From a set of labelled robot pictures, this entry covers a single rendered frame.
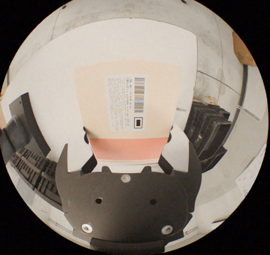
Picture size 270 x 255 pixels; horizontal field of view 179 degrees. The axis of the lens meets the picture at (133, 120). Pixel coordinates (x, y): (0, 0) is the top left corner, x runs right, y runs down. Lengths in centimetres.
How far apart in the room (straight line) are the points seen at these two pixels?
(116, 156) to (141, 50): 19
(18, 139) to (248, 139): 297
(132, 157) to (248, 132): 252
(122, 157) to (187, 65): 22
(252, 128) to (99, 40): 259
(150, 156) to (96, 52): 21
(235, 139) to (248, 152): 54
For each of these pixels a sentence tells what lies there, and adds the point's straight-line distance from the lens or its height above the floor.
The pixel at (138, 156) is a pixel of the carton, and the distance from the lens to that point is 15.
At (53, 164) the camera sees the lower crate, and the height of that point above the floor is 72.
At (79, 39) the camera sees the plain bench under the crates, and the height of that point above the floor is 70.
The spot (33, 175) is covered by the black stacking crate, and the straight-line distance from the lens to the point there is 62.
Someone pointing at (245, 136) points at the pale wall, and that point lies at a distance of 258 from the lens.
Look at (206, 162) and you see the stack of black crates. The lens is 123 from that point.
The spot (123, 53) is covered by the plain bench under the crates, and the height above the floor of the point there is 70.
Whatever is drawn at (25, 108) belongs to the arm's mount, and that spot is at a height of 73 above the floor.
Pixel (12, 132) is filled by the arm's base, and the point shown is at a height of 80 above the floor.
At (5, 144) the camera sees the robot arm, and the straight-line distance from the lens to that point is 45.
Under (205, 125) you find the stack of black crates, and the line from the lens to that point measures 66.
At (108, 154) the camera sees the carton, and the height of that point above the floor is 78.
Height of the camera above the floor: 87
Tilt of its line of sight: 61 degrees down
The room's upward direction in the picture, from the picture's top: 176 degrees clockwise
